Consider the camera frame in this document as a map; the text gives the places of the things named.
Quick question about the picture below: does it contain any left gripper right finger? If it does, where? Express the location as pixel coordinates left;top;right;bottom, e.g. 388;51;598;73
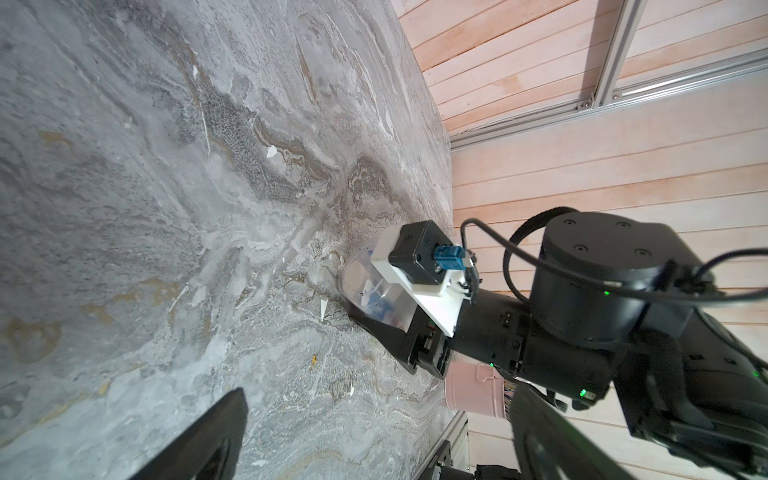
509;384;632;480

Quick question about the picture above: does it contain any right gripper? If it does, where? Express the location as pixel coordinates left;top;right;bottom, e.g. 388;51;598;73
347;290;531;380

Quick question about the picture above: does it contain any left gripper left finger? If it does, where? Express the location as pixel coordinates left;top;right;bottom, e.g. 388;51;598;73
132;388;248;479

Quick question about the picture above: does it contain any clear plastic container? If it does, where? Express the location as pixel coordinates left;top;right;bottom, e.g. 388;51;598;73
338;242;417;331

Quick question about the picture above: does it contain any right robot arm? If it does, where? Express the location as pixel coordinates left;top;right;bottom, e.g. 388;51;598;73
339;207;767;479

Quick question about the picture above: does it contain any pencil holder with pencils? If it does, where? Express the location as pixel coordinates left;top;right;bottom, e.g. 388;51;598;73
444;362;516;418

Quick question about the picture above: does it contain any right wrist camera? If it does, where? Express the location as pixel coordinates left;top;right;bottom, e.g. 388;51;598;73
370;219;475;338

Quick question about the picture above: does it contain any aluminium frame bar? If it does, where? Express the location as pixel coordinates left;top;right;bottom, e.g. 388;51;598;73
425;1;767;150

